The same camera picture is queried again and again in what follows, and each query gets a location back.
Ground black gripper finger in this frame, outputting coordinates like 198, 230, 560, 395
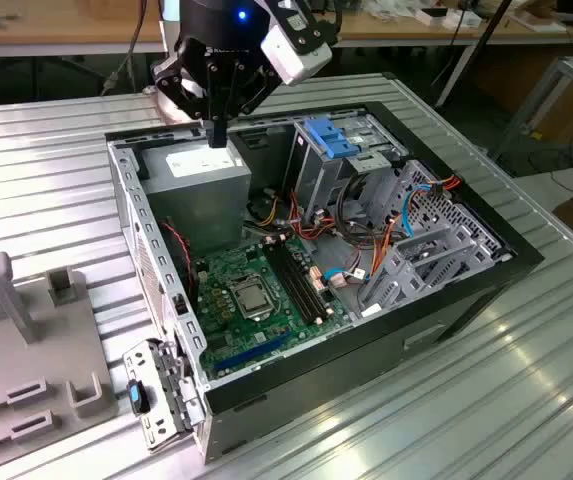
152, 49, 220, 148
217, 62, 280, 148

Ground orange power wire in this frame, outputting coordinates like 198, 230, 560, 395
373, 174, 462, 281

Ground grey metal disk bay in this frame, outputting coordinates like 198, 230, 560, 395
358, 159, 512, 319

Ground blue optical drive latch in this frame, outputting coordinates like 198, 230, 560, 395
304, 115, 362, 159

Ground grey power supply unit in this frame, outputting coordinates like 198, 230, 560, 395
138, 137, 252, 256

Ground grey optical drive cage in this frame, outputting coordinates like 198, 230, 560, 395
285, 114, 407, 221

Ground black office chair base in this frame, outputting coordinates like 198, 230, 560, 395
40, 54, 110, 96

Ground long wooden desk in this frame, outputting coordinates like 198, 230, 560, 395
0, 0, 573, 59

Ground black RAM slot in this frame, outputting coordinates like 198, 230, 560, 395
282, 239, 325, 319
288, 238, 331, 316
265, 242, 312, 325
272, 241, 318, 323

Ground silver CPU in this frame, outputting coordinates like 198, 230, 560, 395
235, 287, 270, 316

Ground white boxes on desk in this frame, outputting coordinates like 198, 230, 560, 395
413, 4, 482, 30

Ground black slanted pole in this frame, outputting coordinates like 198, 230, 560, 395
435, 0, 512, 109

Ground CPU socket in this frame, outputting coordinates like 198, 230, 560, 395
226, 279, 275, 324

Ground green motherboard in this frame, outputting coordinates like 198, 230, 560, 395
193, 234, 355, 379

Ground blue expansion slot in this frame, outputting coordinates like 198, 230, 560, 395
214, 333, 290, 374

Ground grey parts rack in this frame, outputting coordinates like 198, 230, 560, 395
0, 249, 120, 456

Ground black open PC case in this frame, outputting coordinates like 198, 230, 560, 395
103, 99, 546, 466

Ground blue and black clip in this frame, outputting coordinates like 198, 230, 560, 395
126, 378, 150, 415

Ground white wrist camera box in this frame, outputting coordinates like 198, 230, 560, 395
260, 22, 333, 86

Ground hanging arm cable bundle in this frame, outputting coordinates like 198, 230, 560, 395
100, 0, 162, 96

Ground yellow wire bundle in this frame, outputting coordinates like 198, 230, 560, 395
253, 197, 282, 226

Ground black looped cable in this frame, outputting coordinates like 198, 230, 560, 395
335, 172, 382, 246

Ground red twisted fan wire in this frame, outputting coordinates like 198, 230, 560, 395
159, 219, 198, 301

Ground red and orange wire bundle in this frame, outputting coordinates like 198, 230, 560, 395
288, 192, 347, 244

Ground light blue data wire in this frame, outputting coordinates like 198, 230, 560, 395
398, 184, 440, 239

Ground short light blue wire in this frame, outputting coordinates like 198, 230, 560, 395
323, 267, 367, 286

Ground aluminium profile frame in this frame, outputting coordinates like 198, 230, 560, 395
490, 54, 573, 176

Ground metal slot bracket latch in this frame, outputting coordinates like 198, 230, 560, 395
122, 337, 207, 454

